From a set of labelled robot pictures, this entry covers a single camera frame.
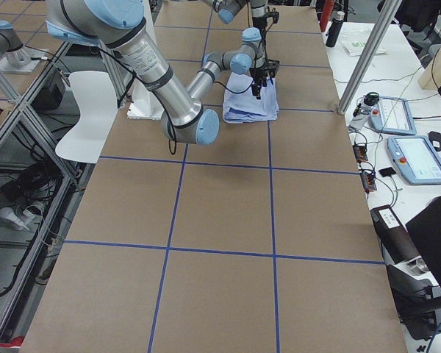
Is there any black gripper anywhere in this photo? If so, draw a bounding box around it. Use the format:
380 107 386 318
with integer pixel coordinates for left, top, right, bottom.
250 60 269 100
251 9 268 31

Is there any light blue striped shirt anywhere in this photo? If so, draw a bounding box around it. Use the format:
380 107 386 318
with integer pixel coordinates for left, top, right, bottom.
223 79 279 124

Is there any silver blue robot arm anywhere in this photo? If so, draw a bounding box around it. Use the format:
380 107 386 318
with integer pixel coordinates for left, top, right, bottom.
46 0 275 145
202 0 268 31

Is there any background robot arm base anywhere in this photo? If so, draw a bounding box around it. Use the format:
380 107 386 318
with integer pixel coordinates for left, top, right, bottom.
0 20 49 74

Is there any red fire extinguisher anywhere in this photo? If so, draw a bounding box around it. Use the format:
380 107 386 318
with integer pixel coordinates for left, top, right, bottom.
319 0 335 32

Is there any black water bottle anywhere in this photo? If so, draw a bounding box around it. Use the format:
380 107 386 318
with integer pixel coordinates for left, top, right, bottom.
325 11 345 48

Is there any white green paper booklet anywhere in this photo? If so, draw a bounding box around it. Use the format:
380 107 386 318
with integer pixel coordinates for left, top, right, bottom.
340 32 370 57

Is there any upper small circuit board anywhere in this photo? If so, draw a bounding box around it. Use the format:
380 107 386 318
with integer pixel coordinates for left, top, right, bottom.
353 144 368 163

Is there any small circuit board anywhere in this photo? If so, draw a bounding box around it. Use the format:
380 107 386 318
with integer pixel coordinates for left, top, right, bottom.
360 171 377 194
353 144 368 163

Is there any upper teach pendant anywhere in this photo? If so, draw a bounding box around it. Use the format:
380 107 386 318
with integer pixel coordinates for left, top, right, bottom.
369 96 417 135

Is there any teach pendant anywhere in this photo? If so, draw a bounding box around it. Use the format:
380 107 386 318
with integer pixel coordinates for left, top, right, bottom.
369 96 417 135
387 135 441 185

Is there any lower small circuit board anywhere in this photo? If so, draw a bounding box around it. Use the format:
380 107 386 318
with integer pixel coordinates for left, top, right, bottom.
360 171 377 194

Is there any small black square pad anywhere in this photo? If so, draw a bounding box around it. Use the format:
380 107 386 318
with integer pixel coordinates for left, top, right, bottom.
379 167 396 177

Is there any white plastic chair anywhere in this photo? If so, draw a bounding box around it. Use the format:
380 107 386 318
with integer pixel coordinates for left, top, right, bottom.
55 71 118 163

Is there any lower teach pendant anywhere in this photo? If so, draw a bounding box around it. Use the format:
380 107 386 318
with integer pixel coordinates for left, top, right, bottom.
387 135 441 185

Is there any black power adapter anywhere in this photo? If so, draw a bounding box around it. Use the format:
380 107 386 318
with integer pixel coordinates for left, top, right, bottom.
428 131 441 151

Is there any black box with label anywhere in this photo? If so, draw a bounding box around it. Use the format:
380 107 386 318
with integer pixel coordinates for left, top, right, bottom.
370 205 420 263

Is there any black monitor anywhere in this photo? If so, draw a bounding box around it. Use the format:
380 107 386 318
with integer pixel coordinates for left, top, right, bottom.
406 196 441 286

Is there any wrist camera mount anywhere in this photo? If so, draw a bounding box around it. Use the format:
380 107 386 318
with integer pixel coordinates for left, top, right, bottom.
267 59 280 79
265 11 279 24

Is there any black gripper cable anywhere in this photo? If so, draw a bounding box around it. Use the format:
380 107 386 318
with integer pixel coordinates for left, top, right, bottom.
168 36 276 155

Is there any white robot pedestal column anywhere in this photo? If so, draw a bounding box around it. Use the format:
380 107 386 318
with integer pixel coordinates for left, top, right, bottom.
127 77 164 121

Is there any aluminium frame post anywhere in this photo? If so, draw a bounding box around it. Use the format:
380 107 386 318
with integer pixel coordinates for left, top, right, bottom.
337 0 402 115

